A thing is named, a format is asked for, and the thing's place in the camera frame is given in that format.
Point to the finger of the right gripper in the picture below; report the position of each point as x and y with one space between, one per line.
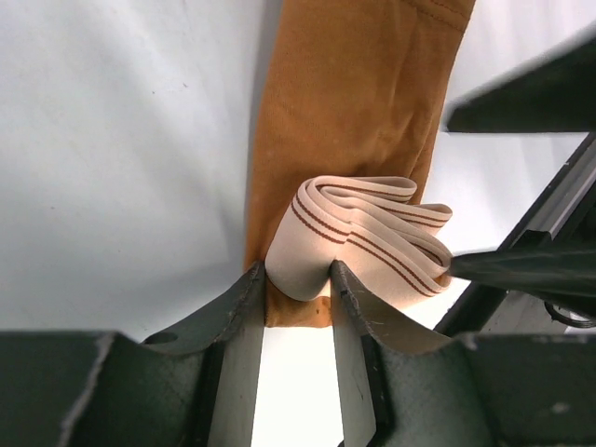
556 94
563 277

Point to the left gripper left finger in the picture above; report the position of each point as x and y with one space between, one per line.
192 384

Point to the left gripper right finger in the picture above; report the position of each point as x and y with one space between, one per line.
401 384

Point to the brown boxer underwear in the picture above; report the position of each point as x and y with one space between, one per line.
342 152

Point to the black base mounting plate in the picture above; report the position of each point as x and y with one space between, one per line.
564 211

